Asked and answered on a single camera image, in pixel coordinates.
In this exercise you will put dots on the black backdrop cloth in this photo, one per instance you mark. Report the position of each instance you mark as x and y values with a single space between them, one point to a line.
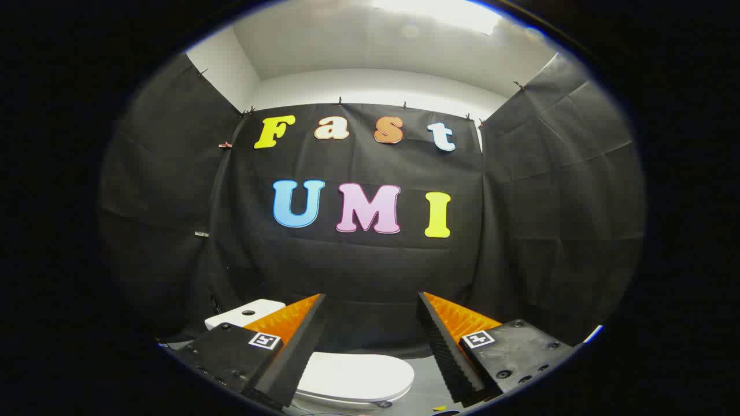
358 271

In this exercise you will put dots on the white toilet lid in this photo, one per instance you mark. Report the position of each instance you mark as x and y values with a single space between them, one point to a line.
358 375

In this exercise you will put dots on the white toilet tank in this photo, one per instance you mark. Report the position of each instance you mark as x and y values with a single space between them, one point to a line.
234 316

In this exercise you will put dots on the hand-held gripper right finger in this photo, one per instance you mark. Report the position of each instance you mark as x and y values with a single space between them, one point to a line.
448 358

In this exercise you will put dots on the row of small cloth clips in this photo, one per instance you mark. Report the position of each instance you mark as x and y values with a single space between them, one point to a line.
225 145

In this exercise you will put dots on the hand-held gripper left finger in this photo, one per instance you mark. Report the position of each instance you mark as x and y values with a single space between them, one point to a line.
289 361

